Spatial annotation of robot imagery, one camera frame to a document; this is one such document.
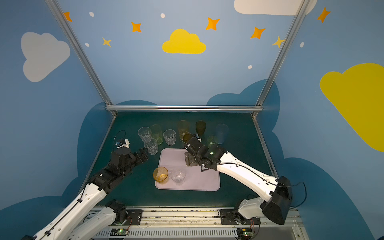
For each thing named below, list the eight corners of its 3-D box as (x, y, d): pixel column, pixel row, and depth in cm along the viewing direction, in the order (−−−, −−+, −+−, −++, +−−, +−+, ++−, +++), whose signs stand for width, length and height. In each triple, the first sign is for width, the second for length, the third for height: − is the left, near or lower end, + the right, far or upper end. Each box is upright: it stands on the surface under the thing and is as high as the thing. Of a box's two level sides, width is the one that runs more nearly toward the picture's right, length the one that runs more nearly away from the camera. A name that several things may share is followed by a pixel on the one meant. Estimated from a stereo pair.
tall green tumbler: (153, 140, 108) (149, 127, 96) (159, 135, 111) (156, 122, 99) (159, 146, 105) (156, 133, 93) (166, 141, 107) (163, 128, 96)
